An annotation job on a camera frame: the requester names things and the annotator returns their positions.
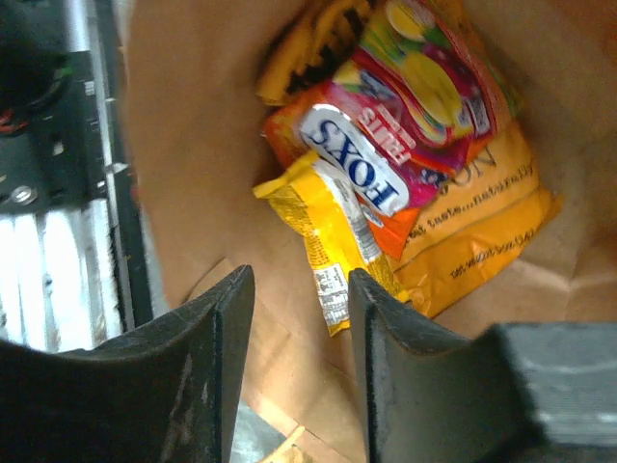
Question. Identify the yellow snack bag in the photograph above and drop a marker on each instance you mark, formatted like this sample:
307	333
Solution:
318	202

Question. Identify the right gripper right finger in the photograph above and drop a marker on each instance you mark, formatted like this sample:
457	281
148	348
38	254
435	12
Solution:
520	392

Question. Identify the aluminium rail frame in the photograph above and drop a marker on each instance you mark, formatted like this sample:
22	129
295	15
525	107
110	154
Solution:
77	262

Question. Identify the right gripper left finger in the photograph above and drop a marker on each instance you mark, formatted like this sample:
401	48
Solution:
167	391

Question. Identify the Fox's fruits candy bag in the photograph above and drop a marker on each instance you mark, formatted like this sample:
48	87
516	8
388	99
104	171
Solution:
411	107

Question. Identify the red paper bag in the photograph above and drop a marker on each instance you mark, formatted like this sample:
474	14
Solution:
194	122

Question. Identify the orange Kettle chips bag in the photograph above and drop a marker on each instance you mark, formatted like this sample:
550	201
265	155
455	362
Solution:
481	219

